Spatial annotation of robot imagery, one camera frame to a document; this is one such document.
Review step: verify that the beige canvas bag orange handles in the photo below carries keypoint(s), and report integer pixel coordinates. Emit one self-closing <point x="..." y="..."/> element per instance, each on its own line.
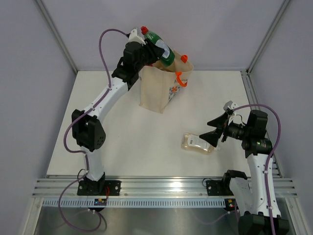
<point x="160" y="84"/>

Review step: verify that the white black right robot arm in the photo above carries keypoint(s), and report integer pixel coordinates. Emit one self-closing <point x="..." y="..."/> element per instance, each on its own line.
<point x="255" y="196"/>

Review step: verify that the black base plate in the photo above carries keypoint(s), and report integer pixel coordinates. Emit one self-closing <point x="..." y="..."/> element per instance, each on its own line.
<point x="93" y="188"/>
<point x="214" y="187"/>

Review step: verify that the white slotted cable duct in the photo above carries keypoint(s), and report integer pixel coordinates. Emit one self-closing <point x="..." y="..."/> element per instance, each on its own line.
<point x="135" y="203"/>

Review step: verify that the aluminium mounting rail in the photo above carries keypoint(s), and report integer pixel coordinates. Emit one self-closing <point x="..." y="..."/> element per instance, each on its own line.
<point x="133" y="187"/>

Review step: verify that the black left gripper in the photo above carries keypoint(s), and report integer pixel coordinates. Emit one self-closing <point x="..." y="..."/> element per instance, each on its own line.
<point x="155" y="52"/>

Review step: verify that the clear soap bottle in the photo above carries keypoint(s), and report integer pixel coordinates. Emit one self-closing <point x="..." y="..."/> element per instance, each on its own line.
<point x="194" y="143"/>

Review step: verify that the right aluminium corner post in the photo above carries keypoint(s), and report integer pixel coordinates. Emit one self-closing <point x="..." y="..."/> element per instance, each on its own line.
<point x="268" y="35"/>

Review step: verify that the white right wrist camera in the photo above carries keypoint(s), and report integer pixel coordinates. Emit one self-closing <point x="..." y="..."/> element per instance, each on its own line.
<point x="230" y="107"/>

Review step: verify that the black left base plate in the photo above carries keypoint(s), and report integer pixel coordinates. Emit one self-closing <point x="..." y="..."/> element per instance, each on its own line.
<point x="93" y="188"/>

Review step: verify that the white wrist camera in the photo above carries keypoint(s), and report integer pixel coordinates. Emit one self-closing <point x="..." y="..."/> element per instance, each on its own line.
<point x="134" y="37"/>
<point x="230" y="107"/>

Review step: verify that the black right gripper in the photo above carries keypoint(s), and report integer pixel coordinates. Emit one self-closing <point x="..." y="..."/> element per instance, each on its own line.
<point x="213" y="136"/>

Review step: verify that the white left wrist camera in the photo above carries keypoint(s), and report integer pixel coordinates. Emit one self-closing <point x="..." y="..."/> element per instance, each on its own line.
<point x="134" y="37"/>

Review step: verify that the aluminium corner post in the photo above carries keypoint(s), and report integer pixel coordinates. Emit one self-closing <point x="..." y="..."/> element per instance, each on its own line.
<point x="55" y="33"/>
<point x="268" y="35"/>

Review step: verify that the left aluminium corner post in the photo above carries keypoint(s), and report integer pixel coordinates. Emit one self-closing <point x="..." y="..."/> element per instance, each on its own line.
<point x="55" y="33"/>

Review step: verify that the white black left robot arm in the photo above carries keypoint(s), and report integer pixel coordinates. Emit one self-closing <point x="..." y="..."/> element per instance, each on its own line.
<point x="87" y="127"/>

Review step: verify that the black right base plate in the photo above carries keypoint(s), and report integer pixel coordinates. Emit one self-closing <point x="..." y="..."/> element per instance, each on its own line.
<point x="214" y="187"/>

